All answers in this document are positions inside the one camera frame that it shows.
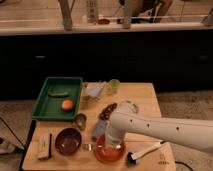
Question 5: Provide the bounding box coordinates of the brown spotted toy food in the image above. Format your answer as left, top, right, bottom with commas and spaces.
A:
99, 103, 117, 120

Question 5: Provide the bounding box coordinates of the green translucent cup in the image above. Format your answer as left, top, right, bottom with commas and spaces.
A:
108, 79, 120, 94

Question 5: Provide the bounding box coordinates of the clear glass bowl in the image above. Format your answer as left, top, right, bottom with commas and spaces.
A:
116, 100, 139, 114

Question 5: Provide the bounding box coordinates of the green cucumber toy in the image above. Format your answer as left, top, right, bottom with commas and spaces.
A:
48, 92, 69, 97

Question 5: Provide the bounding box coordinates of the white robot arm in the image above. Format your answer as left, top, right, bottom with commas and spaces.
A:
105, 112, 213, 154

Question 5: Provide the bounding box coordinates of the dark maroon bowl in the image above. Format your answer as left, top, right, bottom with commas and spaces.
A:
55, 128, 82, 156

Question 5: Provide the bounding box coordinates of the orange peach toy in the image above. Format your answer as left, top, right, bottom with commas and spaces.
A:
61, 99, 73, 111

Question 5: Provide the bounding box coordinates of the clear plastic container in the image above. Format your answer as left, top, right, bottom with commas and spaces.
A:
86, 82, 105, 98

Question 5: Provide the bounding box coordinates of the black cable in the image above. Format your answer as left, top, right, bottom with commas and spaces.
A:
0, 116, 26, 149

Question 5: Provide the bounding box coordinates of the wooden block with black strip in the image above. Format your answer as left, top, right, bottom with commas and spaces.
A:
37, 133, 52, 160

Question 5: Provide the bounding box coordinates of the orange red bowl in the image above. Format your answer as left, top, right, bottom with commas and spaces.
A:
94, 135, 126, 164

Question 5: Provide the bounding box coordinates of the green plastic tray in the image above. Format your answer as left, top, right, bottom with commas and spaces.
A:
32, 77, 83, 121

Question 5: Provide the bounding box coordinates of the small metal cup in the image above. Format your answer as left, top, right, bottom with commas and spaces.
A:
74, 113, 87, 131

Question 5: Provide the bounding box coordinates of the blue grey sponge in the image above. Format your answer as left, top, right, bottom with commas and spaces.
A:
92, 120, 107, 140

